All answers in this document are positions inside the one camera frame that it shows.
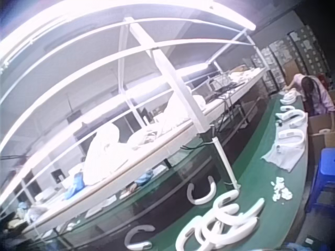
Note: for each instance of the white U-shaped neck fan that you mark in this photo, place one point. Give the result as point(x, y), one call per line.
point(291, 142)
point(128, 239)
point(287, 101)
point(191, 194)
point(301, 115)

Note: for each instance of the black conveyor belt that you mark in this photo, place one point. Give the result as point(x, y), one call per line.
point(167, 209)

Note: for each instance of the heap of white neck fans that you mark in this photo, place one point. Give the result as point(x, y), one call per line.
point(230, 199)

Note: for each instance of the fluorescent light tube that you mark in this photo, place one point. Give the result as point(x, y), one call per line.
point(214, 10)

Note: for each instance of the white crumpled paper scraps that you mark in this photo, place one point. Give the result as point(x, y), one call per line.
point(281, 188)

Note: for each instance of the open cardboard box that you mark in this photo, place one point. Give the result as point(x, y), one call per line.
point(318, 145)

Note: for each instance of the blue plastic stool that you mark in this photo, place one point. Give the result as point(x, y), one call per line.
point(323, 170)

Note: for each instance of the white workstation frame shelf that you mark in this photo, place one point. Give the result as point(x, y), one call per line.
point(167, 65)

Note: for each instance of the wall of stacked cartons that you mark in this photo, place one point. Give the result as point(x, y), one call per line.
point(301, 47)

